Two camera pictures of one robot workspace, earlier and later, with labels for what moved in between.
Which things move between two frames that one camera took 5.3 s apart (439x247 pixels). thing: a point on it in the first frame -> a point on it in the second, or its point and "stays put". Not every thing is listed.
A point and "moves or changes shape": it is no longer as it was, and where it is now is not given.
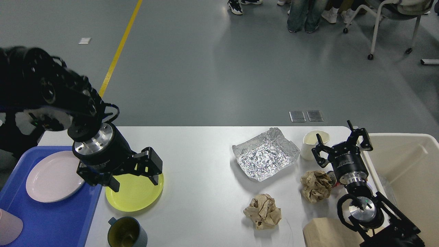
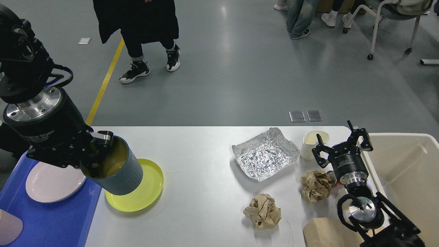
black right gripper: (349, 164) stays put
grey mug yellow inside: (126, 232) moves or changes shape
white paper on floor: (85, 40) stays put
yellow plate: (135, 192) stays put
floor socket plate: (297, 116) stays put
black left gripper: (106, 149) -> (53, 127)
